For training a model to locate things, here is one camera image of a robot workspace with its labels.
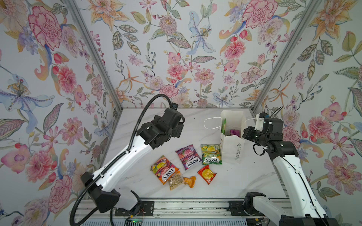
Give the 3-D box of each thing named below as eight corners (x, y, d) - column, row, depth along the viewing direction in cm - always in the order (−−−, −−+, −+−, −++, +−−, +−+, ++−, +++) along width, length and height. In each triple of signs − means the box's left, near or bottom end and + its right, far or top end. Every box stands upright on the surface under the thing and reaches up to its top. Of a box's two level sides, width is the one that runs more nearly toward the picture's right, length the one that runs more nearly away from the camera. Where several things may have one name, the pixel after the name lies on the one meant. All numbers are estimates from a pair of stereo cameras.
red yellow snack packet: (208, 185, 84) (209, 183, 81) (197, 172, 88) (198, 171, 86) (217, 176, 87) (218, 175, 84) (206, 165, 91) (207, 163, 89)
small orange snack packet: (183, 188, 83) (183, 187, 81) (183, 177, 87) (183, 176, 85) (196, 188, 83) (196, 187, 81) (195, 177, 87) (195, 176, 85)
